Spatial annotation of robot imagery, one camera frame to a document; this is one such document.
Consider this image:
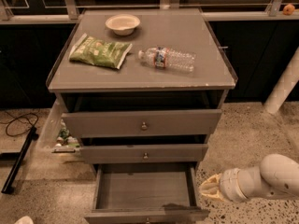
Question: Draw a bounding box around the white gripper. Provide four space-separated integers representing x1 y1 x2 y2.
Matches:
199 168 248 203

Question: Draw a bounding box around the grey bottom drawer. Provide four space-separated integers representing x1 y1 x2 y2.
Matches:
85 162 208 224

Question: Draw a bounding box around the grey drawer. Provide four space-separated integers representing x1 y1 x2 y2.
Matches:
80 144 207 164
85 162 208 224
62 109 221 138

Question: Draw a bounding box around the grey top drawer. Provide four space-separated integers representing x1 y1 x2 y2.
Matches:
62 109 221 138

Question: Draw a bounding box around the grey middle drawer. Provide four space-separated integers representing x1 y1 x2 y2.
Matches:
80 144 207 164

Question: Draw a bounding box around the grey drawer cabinet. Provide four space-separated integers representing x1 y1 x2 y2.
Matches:
46 8 239 173

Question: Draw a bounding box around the white pillar leg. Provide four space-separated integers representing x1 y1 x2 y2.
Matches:
263 47 299 114

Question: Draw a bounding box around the clear plastic water bottle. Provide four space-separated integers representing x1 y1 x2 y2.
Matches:
138 47 195 73

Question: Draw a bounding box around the clear plastic bin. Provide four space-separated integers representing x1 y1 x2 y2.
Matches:
37 101 79 154

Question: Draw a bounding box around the white paper bowl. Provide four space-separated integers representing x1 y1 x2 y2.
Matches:
106 14 140 36

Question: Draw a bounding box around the green chip bag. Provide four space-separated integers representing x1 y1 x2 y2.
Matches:
69 34 133 70

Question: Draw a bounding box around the white object at bottom edge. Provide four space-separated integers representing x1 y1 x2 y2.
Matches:
14 216 34 224

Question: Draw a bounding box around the orange small object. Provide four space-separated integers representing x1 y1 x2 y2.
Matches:
282 4 295 15

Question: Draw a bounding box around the black metal bar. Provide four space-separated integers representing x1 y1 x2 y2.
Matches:
1 126 38 194

